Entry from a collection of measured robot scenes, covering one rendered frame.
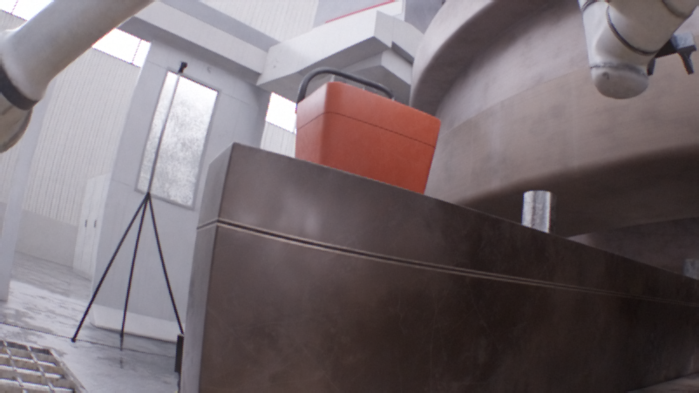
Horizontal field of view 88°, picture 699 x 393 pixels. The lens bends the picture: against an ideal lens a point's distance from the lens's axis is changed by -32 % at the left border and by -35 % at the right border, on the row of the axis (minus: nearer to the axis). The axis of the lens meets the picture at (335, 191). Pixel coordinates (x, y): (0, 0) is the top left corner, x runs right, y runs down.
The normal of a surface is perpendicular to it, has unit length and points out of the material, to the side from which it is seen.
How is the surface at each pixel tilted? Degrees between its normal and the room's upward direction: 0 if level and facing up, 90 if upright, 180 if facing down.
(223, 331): 90
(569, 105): 90
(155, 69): 90
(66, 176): 90
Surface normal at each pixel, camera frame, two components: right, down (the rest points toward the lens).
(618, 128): -0.85, -0.24
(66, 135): 0.73, -0.05
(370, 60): -0.67, -0.26
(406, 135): 0.41, -0.03
